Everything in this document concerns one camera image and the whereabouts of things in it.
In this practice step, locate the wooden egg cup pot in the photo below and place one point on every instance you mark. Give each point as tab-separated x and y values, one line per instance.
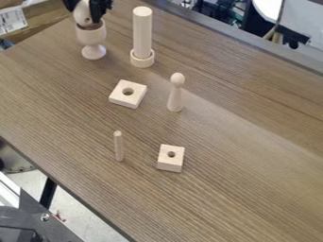
91	37

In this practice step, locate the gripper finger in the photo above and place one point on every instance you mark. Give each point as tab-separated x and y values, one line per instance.
99	8
70	4

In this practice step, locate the tall wooden cylinder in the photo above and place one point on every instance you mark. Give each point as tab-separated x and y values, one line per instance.
142	30

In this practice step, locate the wooden peg figure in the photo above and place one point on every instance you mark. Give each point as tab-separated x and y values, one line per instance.
176	97

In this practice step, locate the black table leg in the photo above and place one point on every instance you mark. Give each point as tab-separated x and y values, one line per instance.
48	192

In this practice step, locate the cardboard box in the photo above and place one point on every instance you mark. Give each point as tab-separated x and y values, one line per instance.
38	19

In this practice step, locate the black metal frame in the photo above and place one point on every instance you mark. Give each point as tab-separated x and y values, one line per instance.
25	220

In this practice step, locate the thin wooden dowel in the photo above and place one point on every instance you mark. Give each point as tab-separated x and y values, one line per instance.
119	148

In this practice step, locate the wooden cube with hole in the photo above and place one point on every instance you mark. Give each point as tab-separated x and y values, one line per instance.
170	163

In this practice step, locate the flat wooden block with hole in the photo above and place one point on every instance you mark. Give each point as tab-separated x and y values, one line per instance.
126	99

